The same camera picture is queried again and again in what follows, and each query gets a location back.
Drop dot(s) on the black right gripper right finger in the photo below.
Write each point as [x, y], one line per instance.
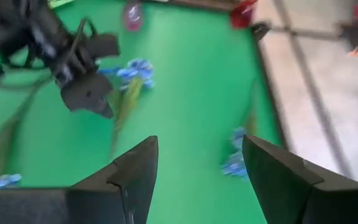
[306, 199]

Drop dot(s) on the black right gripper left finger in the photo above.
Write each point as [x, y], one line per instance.
[89, 205]

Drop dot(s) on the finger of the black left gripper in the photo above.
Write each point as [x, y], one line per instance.
[87, 93]
[102, 46]

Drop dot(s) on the blue artificial flower bunch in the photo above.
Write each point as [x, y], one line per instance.
[2, 181]
[138, 67]
[235, 166]

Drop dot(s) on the purple glass vase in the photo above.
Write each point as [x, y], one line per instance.
[133, 17]

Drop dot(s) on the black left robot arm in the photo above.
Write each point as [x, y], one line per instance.
[8, 28]

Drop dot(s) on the red glass vase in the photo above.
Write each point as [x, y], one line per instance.
[242, 17]

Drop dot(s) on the black frame clamp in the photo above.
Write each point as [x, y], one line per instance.
[261, 29]

